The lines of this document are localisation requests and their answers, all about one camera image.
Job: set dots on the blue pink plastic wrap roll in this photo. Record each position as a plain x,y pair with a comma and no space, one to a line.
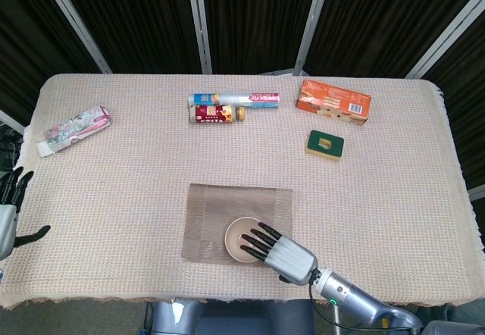
235,99

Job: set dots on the dark pleated screen panel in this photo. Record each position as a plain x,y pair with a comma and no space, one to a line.
466,104
379,20
132,20
257,20
30,47

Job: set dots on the light brown bowl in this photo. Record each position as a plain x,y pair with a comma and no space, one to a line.
235,236

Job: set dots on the white table leg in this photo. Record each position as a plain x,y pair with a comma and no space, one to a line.
335,320

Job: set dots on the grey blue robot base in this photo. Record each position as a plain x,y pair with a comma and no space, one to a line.
227,318

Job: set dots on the orange cardboard box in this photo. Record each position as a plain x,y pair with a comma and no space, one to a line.
329,98

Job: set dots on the grey screen frame post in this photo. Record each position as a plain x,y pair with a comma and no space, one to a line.
199,20
314,20
477,194
449,37
11,120
76,20

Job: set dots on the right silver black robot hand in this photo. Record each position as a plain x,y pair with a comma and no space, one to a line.
291,259

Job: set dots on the beige woven tablecloth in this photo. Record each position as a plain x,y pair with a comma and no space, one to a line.
113,198

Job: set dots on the green yellow sponge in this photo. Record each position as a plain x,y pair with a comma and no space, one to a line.
314,143

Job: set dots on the pink floral carton box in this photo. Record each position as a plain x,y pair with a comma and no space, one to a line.
76,128

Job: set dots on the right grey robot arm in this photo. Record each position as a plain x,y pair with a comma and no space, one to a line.
348,293

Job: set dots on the brown woven placemat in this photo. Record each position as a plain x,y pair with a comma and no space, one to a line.
212,206

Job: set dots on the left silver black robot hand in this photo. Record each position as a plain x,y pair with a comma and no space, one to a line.
7,225

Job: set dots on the red label coffee bottle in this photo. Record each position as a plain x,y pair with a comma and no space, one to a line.
212,115

